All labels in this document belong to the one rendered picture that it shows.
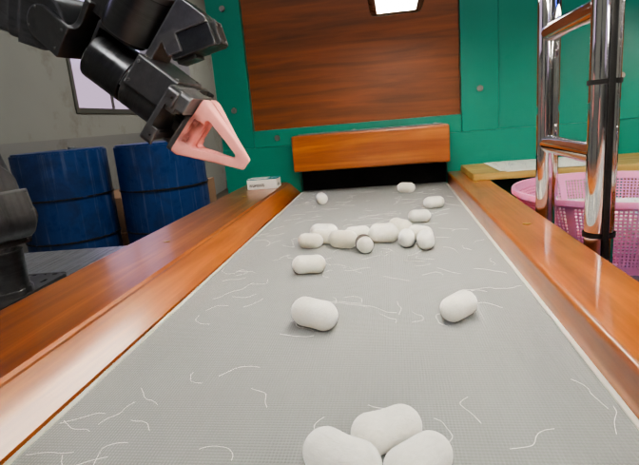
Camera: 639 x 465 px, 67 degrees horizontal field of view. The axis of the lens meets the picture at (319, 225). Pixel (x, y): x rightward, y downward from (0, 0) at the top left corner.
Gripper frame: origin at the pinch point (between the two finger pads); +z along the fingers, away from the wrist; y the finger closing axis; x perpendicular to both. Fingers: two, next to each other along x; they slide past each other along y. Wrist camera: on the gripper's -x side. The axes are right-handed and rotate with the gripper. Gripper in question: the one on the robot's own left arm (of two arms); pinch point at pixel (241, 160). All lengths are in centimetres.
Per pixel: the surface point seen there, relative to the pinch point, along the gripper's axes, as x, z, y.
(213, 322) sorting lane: 7.0, 8.9, -18.8
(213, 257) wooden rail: 10.0, 4.1, -3.2
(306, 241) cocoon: 3.5, 11.4, 1.6
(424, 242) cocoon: -5.2, 21.6, -1.3
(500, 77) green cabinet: -31, 23, 48
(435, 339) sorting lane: -4.0, 21.6, -22.3
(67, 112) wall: 150, -213, 344
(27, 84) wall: 131, -223, 297
